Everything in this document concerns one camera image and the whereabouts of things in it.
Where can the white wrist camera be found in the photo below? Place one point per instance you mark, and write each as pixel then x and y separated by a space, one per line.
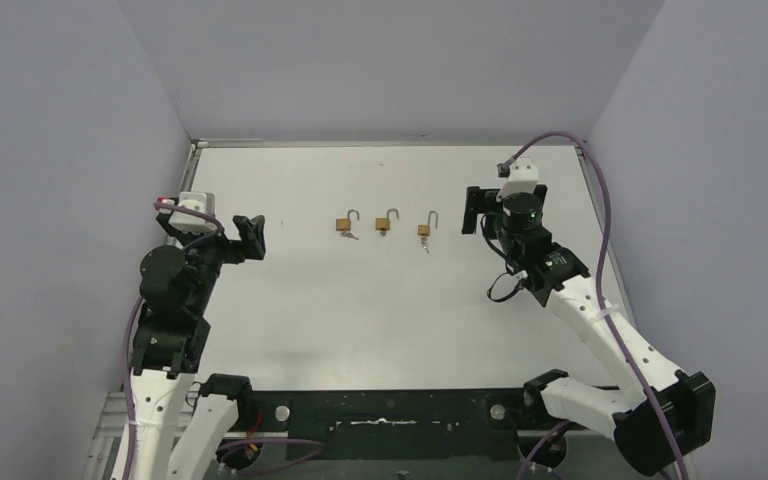
pixel 198 215
pixel 520 175

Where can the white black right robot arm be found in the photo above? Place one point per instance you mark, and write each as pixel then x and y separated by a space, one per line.
pixel 656 410

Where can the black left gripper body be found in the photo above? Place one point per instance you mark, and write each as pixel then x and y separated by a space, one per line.
pixel 236 242

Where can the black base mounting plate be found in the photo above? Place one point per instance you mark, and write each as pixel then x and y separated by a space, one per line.
pixel 404 424

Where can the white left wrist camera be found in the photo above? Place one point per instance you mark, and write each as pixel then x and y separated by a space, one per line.
pixel 198 215

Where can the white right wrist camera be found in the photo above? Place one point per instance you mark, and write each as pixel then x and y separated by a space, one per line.
pixel 520 175

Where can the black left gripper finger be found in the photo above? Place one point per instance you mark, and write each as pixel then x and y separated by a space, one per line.
pixel 253 249
pixel 250 230

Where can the brass padlock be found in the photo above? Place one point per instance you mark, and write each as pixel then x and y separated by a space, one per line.
pixel 344 225
pixel 432 222
pixel 385 222

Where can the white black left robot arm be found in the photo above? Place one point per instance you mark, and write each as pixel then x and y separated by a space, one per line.
pixel 168 332

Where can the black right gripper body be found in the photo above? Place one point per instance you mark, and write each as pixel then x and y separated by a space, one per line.
pixel 489 202

